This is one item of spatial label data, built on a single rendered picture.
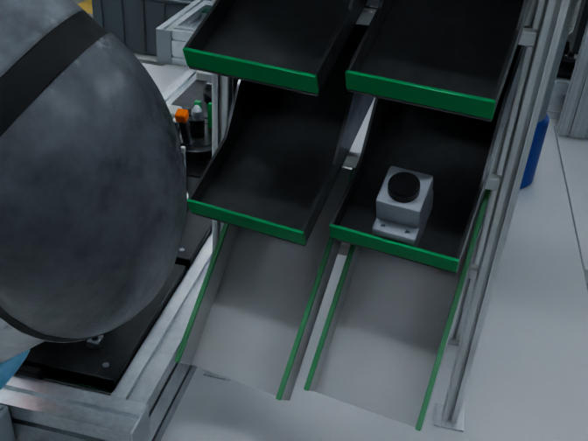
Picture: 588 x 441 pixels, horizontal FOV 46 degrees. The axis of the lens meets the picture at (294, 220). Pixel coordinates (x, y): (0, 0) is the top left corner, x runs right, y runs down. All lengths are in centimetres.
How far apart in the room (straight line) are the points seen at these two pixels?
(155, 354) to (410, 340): 33
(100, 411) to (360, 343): 31
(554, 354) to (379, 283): 42
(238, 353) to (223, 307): 6
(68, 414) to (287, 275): 29
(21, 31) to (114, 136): 5
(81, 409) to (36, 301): 54
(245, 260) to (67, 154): 59
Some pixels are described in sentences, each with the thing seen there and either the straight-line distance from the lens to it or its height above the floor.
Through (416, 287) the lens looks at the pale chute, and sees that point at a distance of 82.
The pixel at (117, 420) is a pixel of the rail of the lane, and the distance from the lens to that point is 84.
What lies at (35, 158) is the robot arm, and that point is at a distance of 27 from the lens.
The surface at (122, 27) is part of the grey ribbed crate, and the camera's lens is 291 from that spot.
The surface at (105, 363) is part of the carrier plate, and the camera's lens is 89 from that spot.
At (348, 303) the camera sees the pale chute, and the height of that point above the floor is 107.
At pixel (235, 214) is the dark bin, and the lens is 70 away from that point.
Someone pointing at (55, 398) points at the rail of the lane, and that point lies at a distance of 88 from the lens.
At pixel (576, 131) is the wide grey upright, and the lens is 190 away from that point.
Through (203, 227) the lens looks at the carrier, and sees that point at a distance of 112.
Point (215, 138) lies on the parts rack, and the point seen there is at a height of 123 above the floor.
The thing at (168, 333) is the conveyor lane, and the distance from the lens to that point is 95.
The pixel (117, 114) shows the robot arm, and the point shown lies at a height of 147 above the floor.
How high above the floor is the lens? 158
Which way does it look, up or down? 32 degrees down
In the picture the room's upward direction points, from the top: 4 degrees clockwise
